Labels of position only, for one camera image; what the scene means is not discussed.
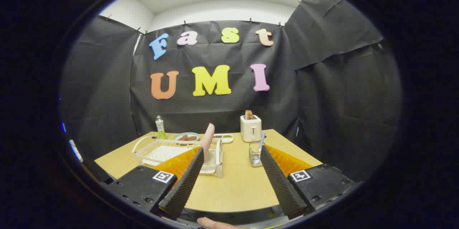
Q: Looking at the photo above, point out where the green dish soap bottle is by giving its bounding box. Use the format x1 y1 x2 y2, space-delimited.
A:
155 115 167 140

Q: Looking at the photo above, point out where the metal wire basket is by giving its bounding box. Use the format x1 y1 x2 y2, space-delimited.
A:
249 141 266 167

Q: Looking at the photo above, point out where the pink plate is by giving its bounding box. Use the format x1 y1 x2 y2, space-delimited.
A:
200 123 216 156

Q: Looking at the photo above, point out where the white oval tray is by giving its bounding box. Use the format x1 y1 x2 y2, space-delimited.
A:
212 134 234 144

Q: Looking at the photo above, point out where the black backdrop cloth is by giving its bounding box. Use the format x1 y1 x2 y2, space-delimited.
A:
59 0 402 183

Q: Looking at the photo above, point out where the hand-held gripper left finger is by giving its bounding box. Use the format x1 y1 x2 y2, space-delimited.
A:
102 147 205 221

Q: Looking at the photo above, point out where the light green plate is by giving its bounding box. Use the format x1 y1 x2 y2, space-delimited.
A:
174 132 201 142

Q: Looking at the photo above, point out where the white toaster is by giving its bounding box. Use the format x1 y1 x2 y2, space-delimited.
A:
240 114 262 143

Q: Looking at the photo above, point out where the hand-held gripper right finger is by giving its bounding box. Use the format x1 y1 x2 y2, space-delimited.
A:
260 145 357 220

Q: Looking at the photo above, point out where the white dish rack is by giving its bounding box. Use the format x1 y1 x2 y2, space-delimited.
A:
132 136 224 178

